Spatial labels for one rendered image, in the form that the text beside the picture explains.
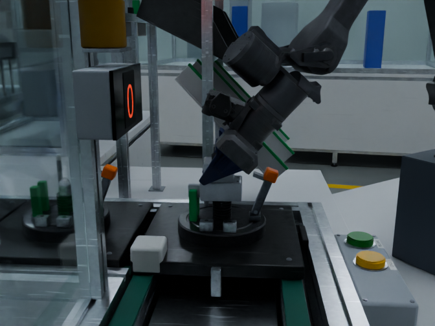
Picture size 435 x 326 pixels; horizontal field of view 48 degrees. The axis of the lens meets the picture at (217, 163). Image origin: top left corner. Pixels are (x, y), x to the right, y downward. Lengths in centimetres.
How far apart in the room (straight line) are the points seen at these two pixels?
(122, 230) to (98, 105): 34
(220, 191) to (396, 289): 28
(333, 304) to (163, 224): 32
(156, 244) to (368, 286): 29
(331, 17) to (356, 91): 401
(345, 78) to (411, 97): 61
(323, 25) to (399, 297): 38
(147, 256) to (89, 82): 28
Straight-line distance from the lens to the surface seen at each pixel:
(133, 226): 81
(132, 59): 244
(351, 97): 475
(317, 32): 72
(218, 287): 69
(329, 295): 64
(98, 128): 51
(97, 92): 50
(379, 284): 69
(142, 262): 70
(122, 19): 55
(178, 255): 71
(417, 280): 94
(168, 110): 500
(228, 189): 74
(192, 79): 97
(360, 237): 79
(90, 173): 57
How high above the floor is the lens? 128
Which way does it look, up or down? 15 degrees down
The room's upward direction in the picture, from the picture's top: straight up
